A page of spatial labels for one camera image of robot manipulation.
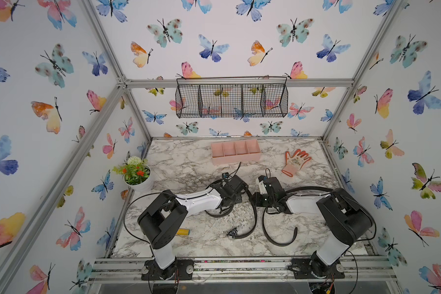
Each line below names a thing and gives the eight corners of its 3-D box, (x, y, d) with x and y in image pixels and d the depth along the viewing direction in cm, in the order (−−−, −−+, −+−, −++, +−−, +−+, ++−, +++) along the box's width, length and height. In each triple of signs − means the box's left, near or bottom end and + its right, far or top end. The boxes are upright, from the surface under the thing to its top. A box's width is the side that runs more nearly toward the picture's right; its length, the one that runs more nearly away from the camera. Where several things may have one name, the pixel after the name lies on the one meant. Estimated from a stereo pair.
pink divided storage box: (212, 165, 110) (212, 159, 105) (210, 148, 118) (210, 142, 114) (260, 160, 112) (261, 154, 108) (255, 144, 121) (256, 138, 116)
